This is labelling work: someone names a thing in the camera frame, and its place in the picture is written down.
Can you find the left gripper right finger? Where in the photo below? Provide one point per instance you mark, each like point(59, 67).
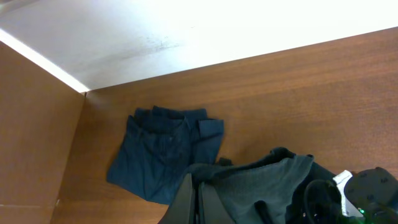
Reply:
point(210, 208)

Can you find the folded navy blue garment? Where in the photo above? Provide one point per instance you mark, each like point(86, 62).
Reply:
point(158, 146)

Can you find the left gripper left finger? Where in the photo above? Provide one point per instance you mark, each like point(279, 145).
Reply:
point(182, 209)

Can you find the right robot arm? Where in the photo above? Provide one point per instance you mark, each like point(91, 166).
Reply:
point(373, 193)

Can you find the dark green black t-shirt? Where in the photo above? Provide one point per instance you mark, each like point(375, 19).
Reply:
point(272, 187)

